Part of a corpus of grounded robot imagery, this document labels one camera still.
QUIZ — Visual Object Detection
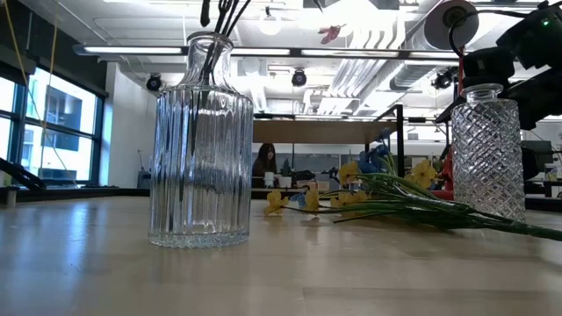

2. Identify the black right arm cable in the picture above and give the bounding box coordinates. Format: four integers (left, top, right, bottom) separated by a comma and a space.
447, 7, 529, 59

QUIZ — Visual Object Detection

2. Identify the black overhead rig bar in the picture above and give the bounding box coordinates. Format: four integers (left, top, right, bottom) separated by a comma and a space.
71, 43, 463, 61

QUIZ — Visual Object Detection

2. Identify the red desk lamp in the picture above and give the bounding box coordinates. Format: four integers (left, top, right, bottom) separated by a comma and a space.
422, 0, 480, 202

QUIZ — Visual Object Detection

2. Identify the diamond-pattern clear glass vase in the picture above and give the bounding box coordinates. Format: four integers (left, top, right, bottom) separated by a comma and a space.
450, 83, 527, 222

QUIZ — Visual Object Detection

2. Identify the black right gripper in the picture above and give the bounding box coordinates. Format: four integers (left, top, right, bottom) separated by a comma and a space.
462, 46, 562, 132

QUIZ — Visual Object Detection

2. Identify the ribbed clear glass vase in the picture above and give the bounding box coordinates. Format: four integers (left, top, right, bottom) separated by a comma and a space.
148, 31, 256, 249

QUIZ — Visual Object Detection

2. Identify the yellow flower bunch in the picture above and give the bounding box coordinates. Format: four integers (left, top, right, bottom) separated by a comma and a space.
263, 159, 562, 242

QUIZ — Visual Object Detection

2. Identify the yellow cable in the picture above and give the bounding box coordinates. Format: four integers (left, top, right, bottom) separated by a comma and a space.
1, 0, 80, 188

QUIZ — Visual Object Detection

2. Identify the person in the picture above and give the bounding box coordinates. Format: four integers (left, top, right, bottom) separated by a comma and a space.
250, 141, 279, 190

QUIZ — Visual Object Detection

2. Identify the wooden shelf with black frame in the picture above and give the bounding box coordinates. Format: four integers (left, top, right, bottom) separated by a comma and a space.
252, 103, 407, 179

